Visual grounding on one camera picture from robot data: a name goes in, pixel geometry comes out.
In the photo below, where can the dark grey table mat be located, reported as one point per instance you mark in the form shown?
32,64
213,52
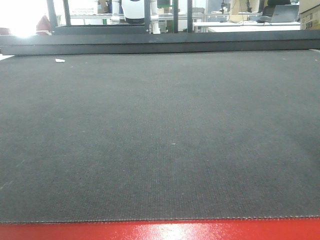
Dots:
220,135

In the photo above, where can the small white paper scrap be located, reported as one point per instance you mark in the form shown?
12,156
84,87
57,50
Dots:
58,60

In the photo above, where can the red bag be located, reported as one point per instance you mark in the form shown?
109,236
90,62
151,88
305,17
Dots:
43,27

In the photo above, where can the grey laptop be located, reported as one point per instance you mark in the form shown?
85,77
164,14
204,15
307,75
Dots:
281,14

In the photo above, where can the cardboard box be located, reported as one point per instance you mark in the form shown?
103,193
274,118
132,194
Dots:
309,13

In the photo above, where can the black metal frame rack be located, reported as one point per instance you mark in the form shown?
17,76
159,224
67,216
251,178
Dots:
69,39

